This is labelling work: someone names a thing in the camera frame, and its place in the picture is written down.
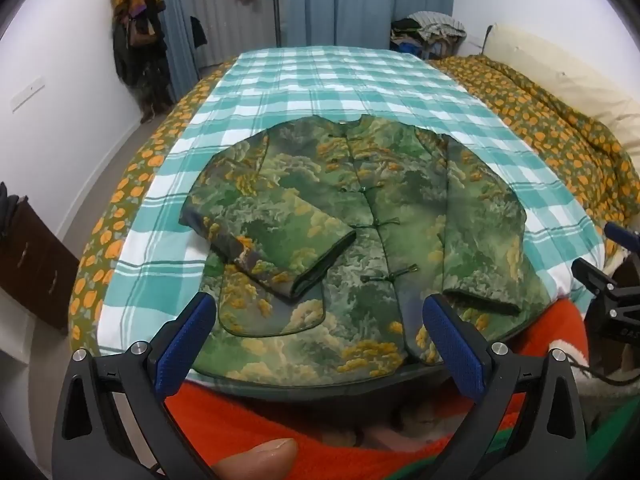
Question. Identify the dark brown drawer cabinet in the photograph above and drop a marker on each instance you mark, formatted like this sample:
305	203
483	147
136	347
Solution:
35	265

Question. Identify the teal white checked blanket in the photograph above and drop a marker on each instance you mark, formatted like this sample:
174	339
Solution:
325	80

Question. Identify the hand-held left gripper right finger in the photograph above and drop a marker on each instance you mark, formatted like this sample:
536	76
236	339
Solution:
452	345

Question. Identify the metal clothes rack pole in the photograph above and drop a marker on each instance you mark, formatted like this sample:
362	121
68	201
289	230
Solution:
276	10

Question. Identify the black hanging garment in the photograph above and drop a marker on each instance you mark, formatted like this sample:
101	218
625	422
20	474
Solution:
198	32

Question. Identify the white pleated curtain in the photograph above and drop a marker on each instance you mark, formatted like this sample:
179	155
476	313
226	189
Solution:
230	20

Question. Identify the person's left hand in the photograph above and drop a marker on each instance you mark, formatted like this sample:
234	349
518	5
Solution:
255	460

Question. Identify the orange floral bedspread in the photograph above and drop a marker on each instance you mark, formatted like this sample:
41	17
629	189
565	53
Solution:
550	120

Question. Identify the dark hanging clothes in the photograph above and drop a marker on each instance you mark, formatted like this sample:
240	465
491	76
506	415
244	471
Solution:
142	60

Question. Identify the green landscape print jacket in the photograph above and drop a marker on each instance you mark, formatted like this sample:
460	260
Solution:
350	240

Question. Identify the pile of clothes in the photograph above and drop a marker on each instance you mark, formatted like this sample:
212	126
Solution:
427	32

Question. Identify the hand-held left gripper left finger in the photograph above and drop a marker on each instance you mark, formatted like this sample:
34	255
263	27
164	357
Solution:
182	345

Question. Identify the dark bag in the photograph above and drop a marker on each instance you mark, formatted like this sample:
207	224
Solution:
7	210

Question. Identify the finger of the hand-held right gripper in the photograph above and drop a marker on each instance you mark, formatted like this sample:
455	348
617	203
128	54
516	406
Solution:
622	234
597	277

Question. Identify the blue curtain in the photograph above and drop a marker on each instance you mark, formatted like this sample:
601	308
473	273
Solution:
360	0
172	20

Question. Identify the person's orange sweater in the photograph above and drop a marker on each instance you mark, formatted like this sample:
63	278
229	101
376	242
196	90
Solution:
350	435

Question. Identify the cream pillow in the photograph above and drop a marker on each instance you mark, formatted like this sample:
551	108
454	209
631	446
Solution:
550	70

